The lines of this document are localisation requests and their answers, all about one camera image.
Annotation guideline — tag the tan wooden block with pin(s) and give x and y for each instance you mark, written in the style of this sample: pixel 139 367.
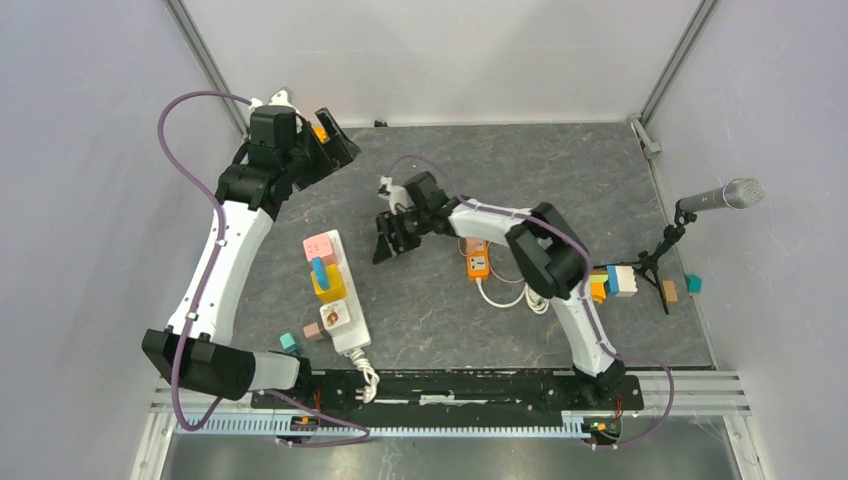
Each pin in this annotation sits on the tan wooden block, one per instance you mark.
pixel 669 292

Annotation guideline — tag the white cube adapter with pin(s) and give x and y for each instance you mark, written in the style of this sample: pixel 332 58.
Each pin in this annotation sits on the white cube adapter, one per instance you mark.
pixel 335 317

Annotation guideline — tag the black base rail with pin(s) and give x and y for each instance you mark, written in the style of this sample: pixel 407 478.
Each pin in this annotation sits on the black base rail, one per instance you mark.
pixel 464 398

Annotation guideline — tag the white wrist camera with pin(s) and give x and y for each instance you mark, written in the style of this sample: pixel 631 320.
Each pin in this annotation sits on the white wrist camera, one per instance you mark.
pixel 281 98
pixel 396 196

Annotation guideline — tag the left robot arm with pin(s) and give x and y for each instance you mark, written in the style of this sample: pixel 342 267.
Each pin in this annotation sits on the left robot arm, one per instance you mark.
pixel 283 154

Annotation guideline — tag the blue rounded adapter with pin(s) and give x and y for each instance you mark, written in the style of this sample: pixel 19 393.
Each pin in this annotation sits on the blue rounded adapter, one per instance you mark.
pixel 320 273

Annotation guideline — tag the orange power strip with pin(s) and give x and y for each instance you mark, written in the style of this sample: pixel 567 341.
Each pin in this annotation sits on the orange power strip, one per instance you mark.
pixel 477 259

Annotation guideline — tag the small pink plug adapter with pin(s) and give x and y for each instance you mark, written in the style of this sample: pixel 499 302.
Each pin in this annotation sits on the small pink plug adapter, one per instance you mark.
pixel 314 332

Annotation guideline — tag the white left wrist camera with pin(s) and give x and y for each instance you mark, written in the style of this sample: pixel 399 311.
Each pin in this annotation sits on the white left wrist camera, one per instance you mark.
pixel 281 98

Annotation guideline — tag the yellow toy brick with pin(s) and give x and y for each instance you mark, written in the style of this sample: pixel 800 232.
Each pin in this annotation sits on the yellow toy brick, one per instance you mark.
pixel 320 133

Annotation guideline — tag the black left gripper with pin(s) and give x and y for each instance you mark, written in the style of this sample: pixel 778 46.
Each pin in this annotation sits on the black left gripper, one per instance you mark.
pixel 345 150

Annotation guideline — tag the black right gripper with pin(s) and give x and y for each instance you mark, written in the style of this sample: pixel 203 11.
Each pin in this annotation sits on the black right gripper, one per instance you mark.
pixel 387 223

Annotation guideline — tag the colourful toy block stack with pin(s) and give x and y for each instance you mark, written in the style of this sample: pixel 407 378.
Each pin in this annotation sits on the colourful toy block stack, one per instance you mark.
pixel 598 283

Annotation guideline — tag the white multicolour power strip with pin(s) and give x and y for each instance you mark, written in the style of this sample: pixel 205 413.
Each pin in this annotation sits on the white multicolour power strip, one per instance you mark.
pixel 351 343

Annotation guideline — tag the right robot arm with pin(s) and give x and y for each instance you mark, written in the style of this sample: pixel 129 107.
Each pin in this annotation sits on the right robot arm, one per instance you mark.
pixel 553 262

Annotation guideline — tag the grey microphone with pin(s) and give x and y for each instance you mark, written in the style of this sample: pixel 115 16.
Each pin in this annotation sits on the grey microphone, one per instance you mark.
pixel 737 194

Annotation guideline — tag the teal cube right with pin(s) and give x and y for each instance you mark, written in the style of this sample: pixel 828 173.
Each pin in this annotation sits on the teal cube right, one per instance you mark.
pixel 693 283

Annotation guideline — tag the pink cube socket adapter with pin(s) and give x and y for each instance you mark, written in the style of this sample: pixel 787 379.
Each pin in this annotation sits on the pink cube socket adapter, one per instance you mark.
pixel 320 246

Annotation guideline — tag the pink charger with cable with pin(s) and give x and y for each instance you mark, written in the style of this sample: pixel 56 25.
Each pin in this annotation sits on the pink charger with cable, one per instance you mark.
pixel 493 274

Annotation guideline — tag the blue white toy block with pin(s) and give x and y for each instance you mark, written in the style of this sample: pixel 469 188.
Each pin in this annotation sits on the blue white toy block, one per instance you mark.
pixel 621 281

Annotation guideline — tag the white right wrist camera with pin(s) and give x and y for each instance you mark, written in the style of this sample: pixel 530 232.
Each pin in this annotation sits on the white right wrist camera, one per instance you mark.
pixel 396 196

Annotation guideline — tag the yellow cube socket adapter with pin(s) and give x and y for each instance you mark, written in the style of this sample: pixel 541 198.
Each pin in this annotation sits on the yellow cube socket adapter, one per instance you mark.
pixel 337 290

